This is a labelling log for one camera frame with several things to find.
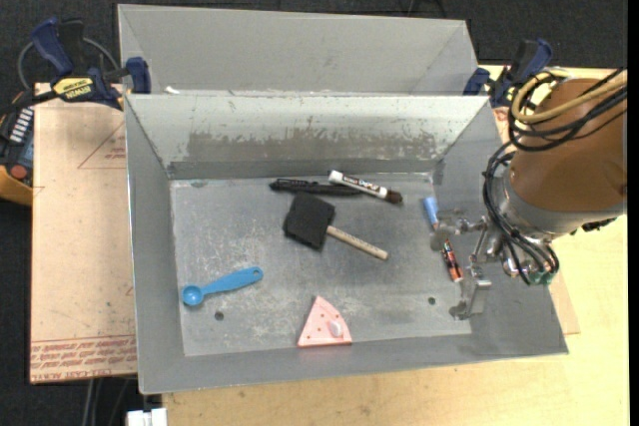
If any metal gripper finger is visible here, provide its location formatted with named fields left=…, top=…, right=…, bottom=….
left=429, top=216, right=489, bottom=251
left=448, top=263, right=494, bottom=321

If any blue cylinder stick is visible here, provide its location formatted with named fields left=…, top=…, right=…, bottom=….
left=422, top=196, right=441, bottom=231

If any orange and black battery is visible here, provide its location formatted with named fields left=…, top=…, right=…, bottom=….
left=439, top=238, right=465, bottom=284

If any white marker with dark cap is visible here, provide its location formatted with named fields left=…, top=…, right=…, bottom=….
left=326, top=169, right=404, bottom=206

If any black pen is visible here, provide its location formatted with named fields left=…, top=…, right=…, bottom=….
left=269, top=178, right=364, bottom=198

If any pink triangular toy wedge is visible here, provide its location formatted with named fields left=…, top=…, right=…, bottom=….
left=296, top=294, right=353, bottom=349

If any grey metal bin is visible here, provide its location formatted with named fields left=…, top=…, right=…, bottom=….
left=117, top=3, right=570, bottom=396

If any blue plastic measuring spoon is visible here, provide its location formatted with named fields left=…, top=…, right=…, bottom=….
left=181, top=265, right=265, bottom=307

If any brown cardboard board red print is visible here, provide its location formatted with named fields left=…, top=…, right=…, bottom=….
left=29, top=82, right=582, bottom=386

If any black foam brush wooden handle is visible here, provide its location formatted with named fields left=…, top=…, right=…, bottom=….
left=282, top=192, right=390, bottom=262

